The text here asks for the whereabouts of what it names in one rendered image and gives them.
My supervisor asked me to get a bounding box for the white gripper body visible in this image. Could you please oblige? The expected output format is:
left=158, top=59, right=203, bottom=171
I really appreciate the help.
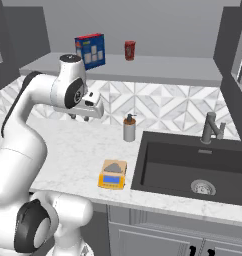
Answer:
left=54, top=98, right=105, bottom=120

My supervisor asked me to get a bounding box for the blue food box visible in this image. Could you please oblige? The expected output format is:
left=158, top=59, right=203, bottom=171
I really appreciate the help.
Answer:
left=74, top=32, right=107, bottom=71

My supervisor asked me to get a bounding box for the yellow digital scale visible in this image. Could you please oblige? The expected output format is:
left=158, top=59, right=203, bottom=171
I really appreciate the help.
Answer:
left=97, top=159, right=129, bottom=191

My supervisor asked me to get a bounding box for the dark grey cabinet door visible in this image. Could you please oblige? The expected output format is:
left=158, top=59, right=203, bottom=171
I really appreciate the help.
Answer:
left=222, top=0, right=242, bottom=145
left=0, top=0, right=21, bottom=96

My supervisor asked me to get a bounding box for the grey base cabinet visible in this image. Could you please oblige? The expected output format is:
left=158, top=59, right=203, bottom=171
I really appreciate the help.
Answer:
left=107, top=204, right=242, bottom=256

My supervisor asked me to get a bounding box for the grey soap dispenser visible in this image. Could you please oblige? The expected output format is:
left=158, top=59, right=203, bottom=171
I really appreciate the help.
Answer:
left=122, top=113, right=138, bottom=143

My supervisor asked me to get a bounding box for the red can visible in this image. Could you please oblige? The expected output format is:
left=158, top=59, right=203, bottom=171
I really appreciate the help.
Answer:
left=124, top=40, right=137, bottom=62

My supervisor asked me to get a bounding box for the dark grey sink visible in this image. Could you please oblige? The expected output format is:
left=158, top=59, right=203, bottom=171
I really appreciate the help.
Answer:
left=130, top=130, right=242, bottom=208

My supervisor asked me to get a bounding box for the grey tap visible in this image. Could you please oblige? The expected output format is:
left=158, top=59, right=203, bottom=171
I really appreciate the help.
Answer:
left=199, top=111, right=227, bottom=145

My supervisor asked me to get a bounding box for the grey wall cabinet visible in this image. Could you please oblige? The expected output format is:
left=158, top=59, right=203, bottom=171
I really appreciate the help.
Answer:
left=2, top=0, right=242, bottom=88

